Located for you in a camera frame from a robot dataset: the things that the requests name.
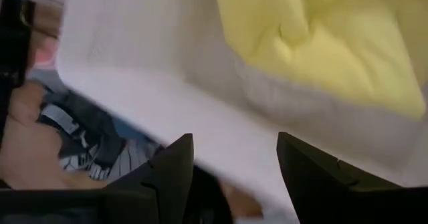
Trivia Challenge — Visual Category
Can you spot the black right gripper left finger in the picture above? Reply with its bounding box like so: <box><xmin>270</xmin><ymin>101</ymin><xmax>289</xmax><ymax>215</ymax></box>
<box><xmin>0</xmin><ymin>132</ymin><xmax>195</xmax><ymax>224</ymax></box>

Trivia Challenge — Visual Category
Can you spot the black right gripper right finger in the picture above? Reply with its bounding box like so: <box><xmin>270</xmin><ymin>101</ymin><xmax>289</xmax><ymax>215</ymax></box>
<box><xmin>276</xmin><ymin>132</ymin><xmax>428</xmax><ymax>224</ymax></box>

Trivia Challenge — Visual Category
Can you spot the pink sock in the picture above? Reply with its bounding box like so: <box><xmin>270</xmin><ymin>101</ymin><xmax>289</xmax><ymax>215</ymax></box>
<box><xmin>32</xmin><ymin>33</ymin><xmax>66</xmax><ymax>68</ymax></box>

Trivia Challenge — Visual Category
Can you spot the grey knit sock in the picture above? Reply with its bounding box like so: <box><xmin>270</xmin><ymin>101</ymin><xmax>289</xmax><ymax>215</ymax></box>
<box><xmin>25</xmin><ymin>68</ymin><xmax>70</xmax><ymax>96</ymax></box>

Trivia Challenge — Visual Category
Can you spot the blue sock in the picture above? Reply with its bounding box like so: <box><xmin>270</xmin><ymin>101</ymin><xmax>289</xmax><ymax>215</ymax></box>
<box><xmin>108</xmin><ymin>115</ymin><xmax>153</xmax><ymax>144</ymax></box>

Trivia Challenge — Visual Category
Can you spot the plain black cloth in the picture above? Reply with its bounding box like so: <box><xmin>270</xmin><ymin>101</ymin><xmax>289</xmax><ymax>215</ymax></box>
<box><xmin>187</xmin><ymin>165</ymin><xmax>235</xmax><ymax>224</ymax></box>

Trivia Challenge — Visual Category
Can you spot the black Puma underwear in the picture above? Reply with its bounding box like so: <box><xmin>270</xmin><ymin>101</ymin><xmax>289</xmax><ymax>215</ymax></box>
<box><xmin>35</xmin><ymin>90</ymin><xmax>161</xmax><ymax>182</ymax></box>

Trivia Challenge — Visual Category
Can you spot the yellow cloth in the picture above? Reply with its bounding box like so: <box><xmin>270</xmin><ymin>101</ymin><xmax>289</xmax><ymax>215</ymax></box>
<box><xmin>213</xmin><ymin>0</ymin><xmax>428</xmax><ymax>121</ymax></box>

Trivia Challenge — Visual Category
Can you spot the large white perforated laundry basket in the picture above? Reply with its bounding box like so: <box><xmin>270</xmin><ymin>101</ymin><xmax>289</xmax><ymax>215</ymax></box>
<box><xmin>55</xmin><ymin>0</ymin><xmax>428</xmax><ymax>224</ymax></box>

